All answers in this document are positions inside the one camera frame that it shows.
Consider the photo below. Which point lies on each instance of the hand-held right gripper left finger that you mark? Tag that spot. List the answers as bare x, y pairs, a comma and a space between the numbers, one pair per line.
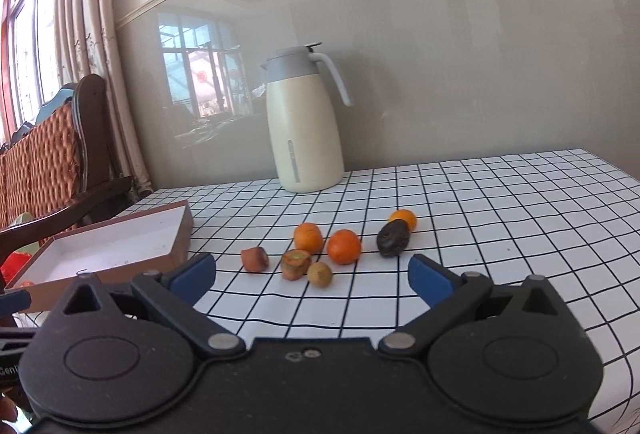
192, 271

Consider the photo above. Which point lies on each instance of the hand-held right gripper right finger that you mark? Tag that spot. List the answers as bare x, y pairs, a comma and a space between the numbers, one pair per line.
430, 276

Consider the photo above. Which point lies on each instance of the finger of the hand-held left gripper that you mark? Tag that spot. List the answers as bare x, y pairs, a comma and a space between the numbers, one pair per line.
12, 302

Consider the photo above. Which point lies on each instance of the dark brown avocado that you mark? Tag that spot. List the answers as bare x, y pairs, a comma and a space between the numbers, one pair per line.
392, 240

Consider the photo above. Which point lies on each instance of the reddish brown fruit piece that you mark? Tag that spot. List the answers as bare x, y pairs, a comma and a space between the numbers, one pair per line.
255, 259

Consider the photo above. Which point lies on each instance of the small oval kumquat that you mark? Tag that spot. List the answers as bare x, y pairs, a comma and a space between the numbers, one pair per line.
404, 218

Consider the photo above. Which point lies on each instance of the white tray box brown sides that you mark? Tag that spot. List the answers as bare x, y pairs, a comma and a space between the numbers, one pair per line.
115, 239

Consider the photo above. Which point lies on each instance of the brown cut fruit piece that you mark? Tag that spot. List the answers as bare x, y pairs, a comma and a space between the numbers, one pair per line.
296, 265

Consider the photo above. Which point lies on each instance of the small yellowish longan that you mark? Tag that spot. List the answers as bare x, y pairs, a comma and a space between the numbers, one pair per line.
320, 275

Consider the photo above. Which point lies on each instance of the person's left hand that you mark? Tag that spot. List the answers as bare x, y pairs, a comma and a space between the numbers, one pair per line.
6, 409

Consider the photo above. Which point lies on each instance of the red plastic bag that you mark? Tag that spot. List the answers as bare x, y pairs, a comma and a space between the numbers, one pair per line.
14, 270

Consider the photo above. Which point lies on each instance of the round orange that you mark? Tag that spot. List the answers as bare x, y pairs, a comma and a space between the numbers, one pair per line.
308, 238
344, 247

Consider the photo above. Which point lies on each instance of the white black checked tablecloth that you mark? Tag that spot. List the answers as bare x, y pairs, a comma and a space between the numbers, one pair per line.
500, 214

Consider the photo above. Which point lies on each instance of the wooden chair orange cushion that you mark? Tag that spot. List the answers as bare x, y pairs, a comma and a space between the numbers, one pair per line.
45, 163

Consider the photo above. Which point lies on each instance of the cream thermos jug grey lid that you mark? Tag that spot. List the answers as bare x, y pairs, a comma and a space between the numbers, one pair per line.
305, 133

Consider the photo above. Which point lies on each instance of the beige curtain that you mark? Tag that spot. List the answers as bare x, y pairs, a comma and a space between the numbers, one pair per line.
100, 38

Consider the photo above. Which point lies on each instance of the red-framed window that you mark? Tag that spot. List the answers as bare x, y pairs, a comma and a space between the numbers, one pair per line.
27, 23

